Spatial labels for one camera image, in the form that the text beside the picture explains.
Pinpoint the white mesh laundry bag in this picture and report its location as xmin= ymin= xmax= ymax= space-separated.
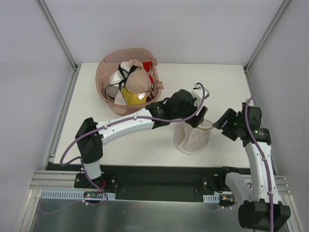
xmin=173 ymin=119 xmax=213 ymax=155

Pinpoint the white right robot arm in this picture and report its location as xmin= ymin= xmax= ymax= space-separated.
xmin=213 ymin=102 xmax=291 ymax=232

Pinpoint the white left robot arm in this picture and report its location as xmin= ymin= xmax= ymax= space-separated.
xmin=75 ymin=87 xmax=209 ymax=189

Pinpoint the yellow bra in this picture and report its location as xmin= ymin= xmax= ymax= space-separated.
xmin=121 ymin=87 xmax=147 ymax=105

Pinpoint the red bra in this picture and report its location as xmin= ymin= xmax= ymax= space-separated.
xmin=142 ymin=61 xmax=155 ymax=102

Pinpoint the white bra black trim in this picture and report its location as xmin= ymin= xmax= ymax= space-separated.
xmin=104 ymin=61 xmax=135 ymax=105

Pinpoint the pink translucent plastic basket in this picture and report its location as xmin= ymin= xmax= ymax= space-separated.
xmin=96 ymin=48 xmax=163 ymax=116

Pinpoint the metal front sheet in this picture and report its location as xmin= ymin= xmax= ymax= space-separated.
xmin=17 ymin=189 xmax=241 ymax=232

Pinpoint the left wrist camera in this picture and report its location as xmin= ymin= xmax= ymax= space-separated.
xmin=191 ymin=83 xmax=210 ymax=105

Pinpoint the right white cable duct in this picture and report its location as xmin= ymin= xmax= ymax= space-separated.
xmin=203 ymin=194 xmax=220 ymax=203

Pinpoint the white cable duct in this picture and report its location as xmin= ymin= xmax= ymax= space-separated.
xmin=203 ymin=194 xmax=220 ymax=203
xmin=41 ymin=190 xmax=116 ymax=201

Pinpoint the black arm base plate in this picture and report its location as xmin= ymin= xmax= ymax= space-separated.
xmin=74 ymin=165 xmax=251 ymax=203

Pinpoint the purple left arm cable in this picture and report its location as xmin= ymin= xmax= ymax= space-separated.
xmin=59 ymin=82 xmax=205 ymax=206

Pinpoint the right aluminium frame post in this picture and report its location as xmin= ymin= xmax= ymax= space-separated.
xmin=244 ymin=0 xmax=292 ymax=73

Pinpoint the aluminium frame post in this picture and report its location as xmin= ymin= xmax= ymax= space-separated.
xmin=244 ymin=0 xmax=292 ymax=73
xmin=36 ymin=0 xmax=78 ymax=71

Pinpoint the front aluminium frame rail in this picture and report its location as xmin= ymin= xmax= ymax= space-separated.
xmin=30 ymin=169 xmax=83 ymax=190

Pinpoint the left white cable duct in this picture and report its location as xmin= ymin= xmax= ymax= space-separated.
xmin=41 ymin=190 xmax=116 ymax=201

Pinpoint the left aluminium frame post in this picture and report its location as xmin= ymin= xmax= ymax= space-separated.
xmin=36 ymin=0 xmax=78 ymax=71

